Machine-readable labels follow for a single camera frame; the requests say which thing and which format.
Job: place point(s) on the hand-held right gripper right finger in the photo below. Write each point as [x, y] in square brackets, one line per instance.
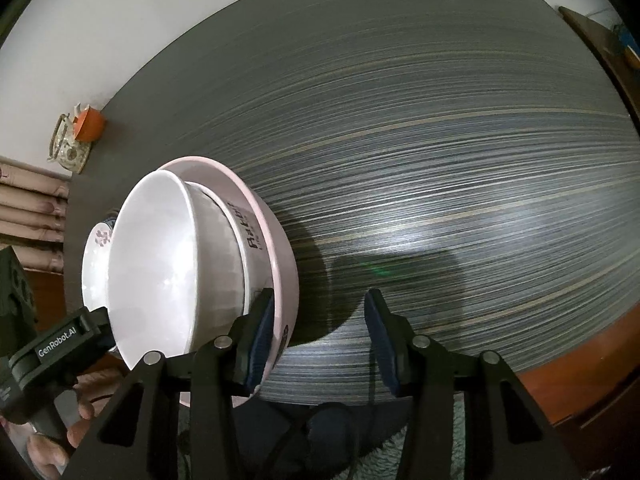
[385, 345]

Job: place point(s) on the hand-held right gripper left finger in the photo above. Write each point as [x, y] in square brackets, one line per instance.
[260, 345]

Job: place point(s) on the large pink bowl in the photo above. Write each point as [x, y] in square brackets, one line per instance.
[285, 280]

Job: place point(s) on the medium white bowl blue print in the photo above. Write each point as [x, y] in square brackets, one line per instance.
[256, 270]

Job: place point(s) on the white plate pink flowers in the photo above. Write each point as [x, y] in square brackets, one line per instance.
[95, 265]

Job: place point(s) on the small white bowl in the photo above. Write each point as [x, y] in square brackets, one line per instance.
[150, 270]

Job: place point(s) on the person's left hand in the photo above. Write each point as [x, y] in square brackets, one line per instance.
[50, 455]

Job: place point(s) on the person's dark trousers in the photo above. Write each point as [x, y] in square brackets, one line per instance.
[325, 430]

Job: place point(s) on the beige patterned curtain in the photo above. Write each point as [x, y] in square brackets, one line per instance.
[30, 210]

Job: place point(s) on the floral ceramic teapot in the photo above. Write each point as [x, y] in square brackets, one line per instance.
[70, 152]

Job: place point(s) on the orange lidded cup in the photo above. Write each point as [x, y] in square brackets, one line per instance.
[90, 122]

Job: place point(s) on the dark wooden side table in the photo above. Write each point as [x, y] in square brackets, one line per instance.
[600, 55]

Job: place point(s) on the blue box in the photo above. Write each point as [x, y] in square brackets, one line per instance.
[631, 45]

